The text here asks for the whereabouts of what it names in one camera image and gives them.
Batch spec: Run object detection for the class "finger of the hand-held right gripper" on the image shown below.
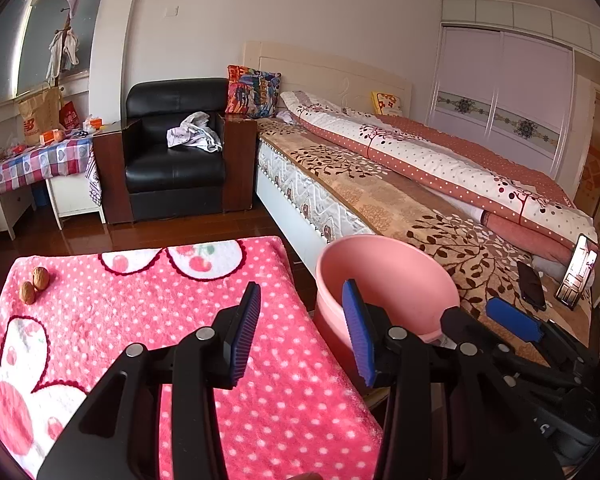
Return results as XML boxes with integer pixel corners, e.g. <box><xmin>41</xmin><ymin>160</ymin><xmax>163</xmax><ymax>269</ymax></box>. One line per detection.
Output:
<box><xmin>486</xmin><ymin>297</ymin><xmax>600</xmax><ymax>377</ymax></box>
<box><xmin>440</xmin><ymin>305</ymin><xmax>577</xmax><ymax>392</ymax></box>

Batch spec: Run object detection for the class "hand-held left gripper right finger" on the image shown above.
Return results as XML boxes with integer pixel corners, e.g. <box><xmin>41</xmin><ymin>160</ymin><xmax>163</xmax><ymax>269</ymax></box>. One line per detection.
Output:
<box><xmin>341</xmin><ymin>279</ymin><xmax>565</xmax><ymax>480</ymax></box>

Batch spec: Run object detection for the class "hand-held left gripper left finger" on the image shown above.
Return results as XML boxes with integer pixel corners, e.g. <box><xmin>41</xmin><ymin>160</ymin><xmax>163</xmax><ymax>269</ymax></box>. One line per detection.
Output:
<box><xmin>37</xmin><ymin>281</ymin><xmax>262</xmax><ymax>480</ymax></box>

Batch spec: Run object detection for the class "pink plastic bin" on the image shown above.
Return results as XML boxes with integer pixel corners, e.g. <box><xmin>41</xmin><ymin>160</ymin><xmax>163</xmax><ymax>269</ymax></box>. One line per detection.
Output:
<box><xmin>314</xmin><ymin>234</ymin><xmax>462</xmax><ymax>386</ymax></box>

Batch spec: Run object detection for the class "black phone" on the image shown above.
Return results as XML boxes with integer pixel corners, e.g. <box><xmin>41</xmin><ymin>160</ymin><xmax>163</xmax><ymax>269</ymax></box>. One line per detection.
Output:
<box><xmin>516</xmin><ymin>260</ymin><xmax>548</xmax><ymax>312</ymax></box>

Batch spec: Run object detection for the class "pink dotted blanket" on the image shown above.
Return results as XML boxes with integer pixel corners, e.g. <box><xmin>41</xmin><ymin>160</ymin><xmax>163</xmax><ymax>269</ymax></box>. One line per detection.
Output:
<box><xmin>0</xmin><ymin>236</ymin><xmax>383</xmax><ymax>480</ymax></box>

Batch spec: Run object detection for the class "bed with brown floral sheet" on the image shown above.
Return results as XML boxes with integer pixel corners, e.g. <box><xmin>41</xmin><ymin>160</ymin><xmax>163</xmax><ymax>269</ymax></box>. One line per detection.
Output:
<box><xmin>242</xmin><ymin>40</ymin><xmax>600</xmax><ymax>361</ymax></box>

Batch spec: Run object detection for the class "white and red floral quilt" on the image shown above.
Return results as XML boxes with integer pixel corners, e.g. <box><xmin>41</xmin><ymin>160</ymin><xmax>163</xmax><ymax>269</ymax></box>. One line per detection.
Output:
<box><xmin>279</xmin><ymin>90</ymin><xmax>600</xmax><ymax>266</ymax></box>

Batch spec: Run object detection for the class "black leather armchair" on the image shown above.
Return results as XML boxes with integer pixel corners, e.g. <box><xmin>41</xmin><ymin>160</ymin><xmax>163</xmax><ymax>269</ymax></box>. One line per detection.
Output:
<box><xmin>92</xmin><ymin>77</ymin><xmax>258</xmax><ymax>225</ymax></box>

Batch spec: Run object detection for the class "white crumpled cloth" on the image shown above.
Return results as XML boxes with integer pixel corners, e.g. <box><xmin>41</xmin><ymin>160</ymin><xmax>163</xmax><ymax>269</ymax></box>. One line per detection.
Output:
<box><xmin>166</xmin><ymin>111</ymin><xmax>223</xmax><ymax>153</ymax></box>

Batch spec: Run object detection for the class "white desk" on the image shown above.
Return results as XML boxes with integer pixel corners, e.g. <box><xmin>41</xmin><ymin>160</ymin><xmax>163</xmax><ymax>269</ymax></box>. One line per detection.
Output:
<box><xmin>0</xmin><ymin>175</ymin><xmax>106</xmax><ymax>241</ymax></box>

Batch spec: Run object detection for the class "yellow cushion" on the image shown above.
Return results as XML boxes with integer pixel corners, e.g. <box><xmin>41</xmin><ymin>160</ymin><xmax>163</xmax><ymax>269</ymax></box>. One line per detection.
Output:
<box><xmin>370</xmin><ymin>91</ymin><xmax>406</xmax><ymax>117</ymax></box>

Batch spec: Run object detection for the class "colourful patterned cushion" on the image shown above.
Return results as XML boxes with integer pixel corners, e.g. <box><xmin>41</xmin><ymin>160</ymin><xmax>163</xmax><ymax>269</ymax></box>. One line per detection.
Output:
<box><xmin>225</xmin><ymin>64</ymin><xmax>282</xmax><ymax>120</ymax></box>

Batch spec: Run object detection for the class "white sliding-door wardrobe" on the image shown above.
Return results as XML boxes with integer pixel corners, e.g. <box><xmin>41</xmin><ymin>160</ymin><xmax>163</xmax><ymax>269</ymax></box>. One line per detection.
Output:
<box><xmin>427</xmin><ymin>0</ymin><xmax>577</xmax><ymax>183</ymax></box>

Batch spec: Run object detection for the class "plaid tablecloth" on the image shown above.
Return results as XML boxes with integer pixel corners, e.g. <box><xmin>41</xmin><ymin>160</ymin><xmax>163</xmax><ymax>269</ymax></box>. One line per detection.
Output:
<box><xmin>0</xmin><ymin>132</ymin><xmax>103</xmax><ymax>206</ymax></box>

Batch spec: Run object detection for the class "red bag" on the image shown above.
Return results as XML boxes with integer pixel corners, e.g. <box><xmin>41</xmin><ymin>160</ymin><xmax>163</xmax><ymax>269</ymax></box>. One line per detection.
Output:
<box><xmin>59</xmin><ymin>101</ymin><xmax>81</xmax><ymax>133</ymax></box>

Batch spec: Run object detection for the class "brown paper bag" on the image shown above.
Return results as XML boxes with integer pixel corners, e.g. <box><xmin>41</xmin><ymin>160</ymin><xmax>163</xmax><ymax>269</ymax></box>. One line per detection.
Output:
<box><xmin>15</xmin><ymin>87</ymin><xmax>63</xmax><ymax>147</ymax></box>

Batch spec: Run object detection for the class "coat stand with pale clothes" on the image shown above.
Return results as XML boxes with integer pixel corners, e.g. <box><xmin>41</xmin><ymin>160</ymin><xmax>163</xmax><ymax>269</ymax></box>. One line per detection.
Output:
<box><xmin>45</xmin><ymin>5</ymin><xmax>81</xmax><ymax>91</ymax></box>

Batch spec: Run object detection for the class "large window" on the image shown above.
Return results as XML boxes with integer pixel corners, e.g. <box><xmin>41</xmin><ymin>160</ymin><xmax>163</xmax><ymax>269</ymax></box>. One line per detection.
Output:
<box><xmin>0</xmin><ymin>0</ymin><xmax>113</xmax><ymax>108</ymax></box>

